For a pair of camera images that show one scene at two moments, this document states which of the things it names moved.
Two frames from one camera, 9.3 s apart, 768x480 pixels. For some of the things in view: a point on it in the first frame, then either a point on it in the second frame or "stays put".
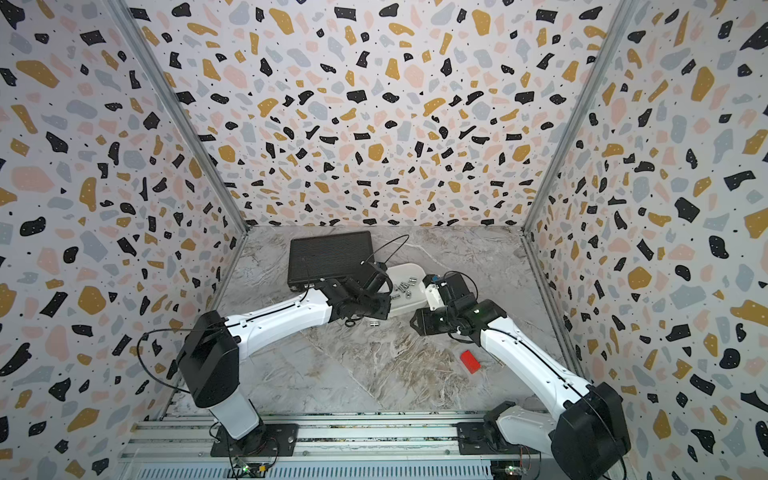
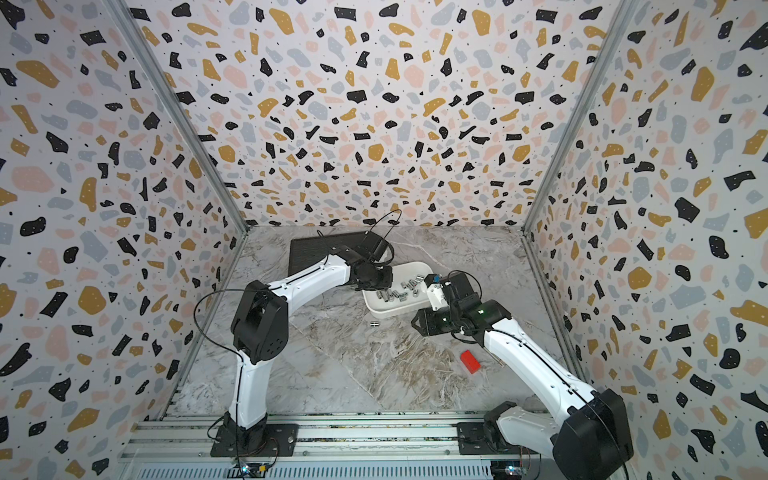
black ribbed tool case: x=316 y=258 stays put
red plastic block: x=470 y=361 stays put
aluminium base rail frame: x=323 y=450 stays put
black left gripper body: x=375 y=308 → x=378 y=279
